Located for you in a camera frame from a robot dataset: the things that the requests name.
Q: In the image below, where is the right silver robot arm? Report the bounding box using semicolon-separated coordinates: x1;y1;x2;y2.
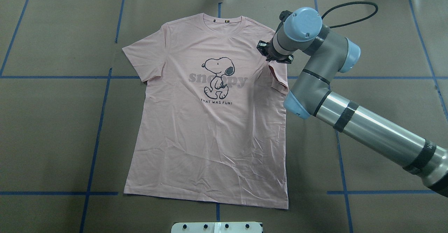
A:
257;7;447;197

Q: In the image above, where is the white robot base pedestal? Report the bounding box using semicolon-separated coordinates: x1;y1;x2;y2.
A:
171;221;264;233

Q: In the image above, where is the pink Snoopy t-shirt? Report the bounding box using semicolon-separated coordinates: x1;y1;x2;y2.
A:
122;13;289;210

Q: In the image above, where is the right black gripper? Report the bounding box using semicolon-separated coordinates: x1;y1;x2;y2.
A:
257;41;294;64

